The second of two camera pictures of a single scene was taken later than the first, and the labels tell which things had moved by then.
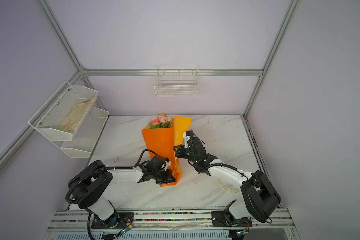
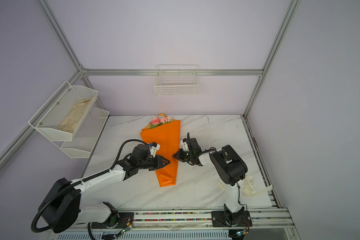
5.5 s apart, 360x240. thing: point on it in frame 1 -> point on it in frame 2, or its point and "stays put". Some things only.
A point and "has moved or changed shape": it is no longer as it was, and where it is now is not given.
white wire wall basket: x=177 y=80 stays put
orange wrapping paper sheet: x=163 y=134 has moved or changed shape
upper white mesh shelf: x=61 y=116 stays put
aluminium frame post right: x=292 y=11 stays put
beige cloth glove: x=69 y=124 stays put
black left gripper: x=169 y=176 -> x=159 y=162
